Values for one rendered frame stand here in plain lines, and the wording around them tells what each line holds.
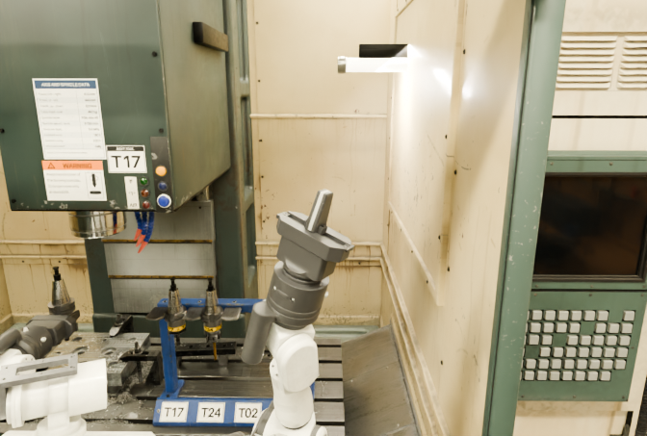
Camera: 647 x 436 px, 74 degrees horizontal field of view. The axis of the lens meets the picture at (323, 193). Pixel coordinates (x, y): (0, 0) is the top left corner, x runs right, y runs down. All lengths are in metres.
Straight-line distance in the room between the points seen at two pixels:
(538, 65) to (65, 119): 1.06
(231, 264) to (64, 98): 1.02
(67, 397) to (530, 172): 0.70
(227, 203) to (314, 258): 1.27
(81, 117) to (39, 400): 0.74
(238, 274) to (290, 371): 1.29
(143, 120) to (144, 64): 0.14
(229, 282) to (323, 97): 0.96
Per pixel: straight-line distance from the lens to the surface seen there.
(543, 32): 0.69
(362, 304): 2.41
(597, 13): 1.24
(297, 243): 0.64
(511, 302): 0.75
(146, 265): 2.03
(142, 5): 1.20
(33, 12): 1.31
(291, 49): 2.14
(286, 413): 0.86
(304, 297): 0.66
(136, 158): 1.21
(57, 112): 1.29
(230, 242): 1.93
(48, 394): 0.71
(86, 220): 1.47
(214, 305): 1.35
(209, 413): 1.47
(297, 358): 0.71
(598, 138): 1.26
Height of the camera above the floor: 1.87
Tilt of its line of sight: 14 degrees down
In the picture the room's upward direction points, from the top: straight up
